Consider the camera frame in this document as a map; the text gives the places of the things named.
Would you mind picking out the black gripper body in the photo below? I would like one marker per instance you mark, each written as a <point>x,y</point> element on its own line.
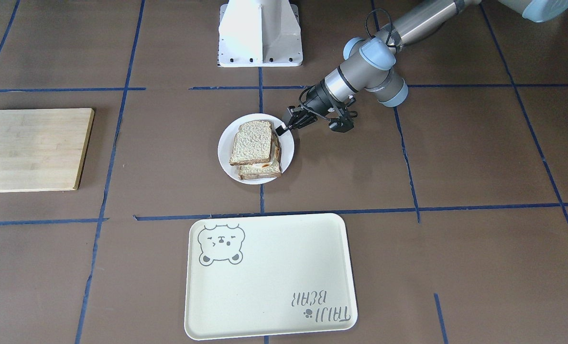
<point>316,98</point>

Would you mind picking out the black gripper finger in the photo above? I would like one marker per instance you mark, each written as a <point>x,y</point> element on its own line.
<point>292,110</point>
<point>299,121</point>

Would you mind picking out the white round plate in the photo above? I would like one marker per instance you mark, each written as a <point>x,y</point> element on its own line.
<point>224,148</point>

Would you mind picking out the bread slice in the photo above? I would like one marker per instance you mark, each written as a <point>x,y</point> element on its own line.
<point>252,143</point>

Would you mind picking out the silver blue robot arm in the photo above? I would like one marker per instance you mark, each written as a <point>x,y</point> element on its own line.
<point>369,65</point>

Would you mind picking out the fried egg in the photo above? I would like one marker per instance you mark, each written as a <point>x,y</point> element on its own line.
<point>275,157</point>

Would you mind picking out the bottom toast slice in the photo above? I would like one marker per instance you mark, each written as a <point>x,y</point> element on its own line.
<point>247,172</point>

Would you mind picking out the cream bear tray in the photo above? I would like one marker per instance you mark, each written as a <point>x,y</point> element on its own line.
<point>274,275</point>

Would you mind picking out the bamboo cutting board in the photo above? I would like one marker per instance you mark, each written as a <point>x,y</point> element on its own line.
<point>43,149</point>

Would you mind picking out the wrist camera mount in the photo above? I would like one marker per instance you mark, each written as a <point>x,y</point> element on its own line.
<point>345,118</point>

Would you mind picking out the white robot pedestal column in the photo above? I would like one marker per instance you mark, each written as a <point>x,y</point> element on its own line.
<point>259,33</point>

